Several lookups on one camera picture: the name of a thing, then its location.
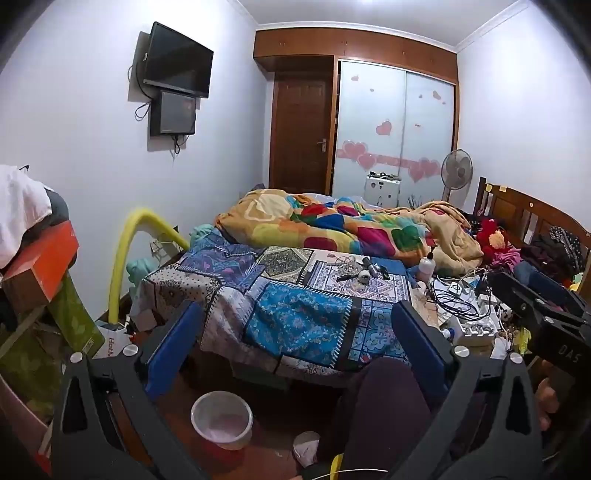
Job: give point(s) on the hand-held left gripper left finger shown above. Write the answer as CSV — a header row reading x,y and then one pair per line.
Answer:
x,y
178,346

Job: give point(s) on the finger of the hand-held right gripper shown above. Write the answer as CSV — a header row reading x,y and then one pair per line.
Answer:
x,y
521,290

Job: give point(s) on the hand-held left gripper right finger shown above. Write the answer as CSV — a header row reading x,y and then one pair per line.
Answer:
x,y
420,348

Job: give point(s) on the white rimmed waste bin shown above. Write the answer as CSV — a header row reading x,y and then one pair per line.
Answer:
x,y
221,422

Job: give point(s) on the long black box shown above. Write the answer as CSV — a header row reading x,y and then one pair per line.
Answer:
x,y
347,277

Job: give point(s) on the person's right hand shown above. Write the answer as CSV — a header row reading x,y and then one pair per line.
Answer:
x,y
549,401

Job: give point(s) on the pile of dark clothes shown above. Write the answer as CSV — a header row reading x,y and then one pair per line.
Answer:
x,y
551,251

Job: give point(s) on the white power strip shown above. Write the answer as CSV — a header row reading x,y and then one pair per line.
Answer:
x,y
475,331

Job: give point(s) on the red plush toy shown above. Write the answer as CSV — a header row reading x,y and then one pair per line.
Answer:
x,y
491,240

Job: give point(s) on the person's leg in purple trousers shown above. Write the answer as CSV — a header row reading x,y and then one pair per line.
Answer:
x,y
383,415

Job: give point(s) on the wooden bed headboard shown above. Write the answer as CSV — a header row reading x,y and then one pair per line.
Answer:
x,y
521,210

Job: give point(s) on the white pump lotion bottle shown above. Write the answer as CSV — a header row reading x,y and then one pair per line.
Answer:
x,y
426,267

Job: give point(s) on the teal plush toy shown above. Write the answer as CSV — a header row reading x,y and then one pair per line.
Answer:
x,y
138,270

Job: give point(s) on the green patterned box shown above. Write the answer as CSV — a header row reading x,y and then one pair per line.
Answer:
x,y
78,318

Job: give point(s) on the yellow foam tube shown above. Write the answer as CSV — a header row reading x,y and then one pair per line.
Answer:
x,y
121,249

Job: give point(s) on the blue patchwork bedsheet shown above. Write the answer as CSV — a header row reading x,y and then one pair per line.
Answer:
x,y
286,309

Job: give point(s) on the standing electric fan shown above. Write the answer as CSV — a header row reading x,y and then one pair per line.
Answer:
x,y
456,168

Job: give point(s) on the colourful patterned fleece blanket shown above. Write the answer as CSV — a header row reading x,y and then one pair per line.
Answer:
x,y
351,226

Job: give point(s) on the white crumpled paper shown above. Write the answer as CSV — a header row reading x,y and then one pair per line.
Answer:
x,y
306,448

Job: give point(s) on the orange cardboard box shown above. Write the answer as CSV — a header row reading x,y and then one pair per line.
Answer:
x,y
44,263

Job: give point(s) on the small white cabinet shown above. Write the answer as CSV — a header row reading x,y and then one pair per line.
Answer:
x,y
383,191

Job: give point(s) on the grey cloth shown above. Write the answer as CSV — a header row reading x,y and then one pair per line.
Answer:
x,y
57,212

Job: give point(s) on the white cloth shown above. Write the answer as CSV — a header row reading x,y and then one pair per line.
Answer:
x,y
21,214

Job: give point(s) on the wooden wardrobe with frosted doors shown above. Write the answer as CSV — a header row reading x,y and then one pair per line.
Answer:
x,y
392,106

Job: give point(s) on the brown wooden door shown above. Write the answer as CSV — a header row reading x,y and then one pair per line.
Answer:
x,y
300,134

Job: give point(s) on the small black wall monitor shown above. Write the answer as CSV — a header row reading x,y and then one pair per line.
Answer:
x,y
173,115

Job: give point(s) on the black wall television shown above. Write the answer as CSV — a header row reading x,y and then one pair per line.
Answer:
x,y
178,62

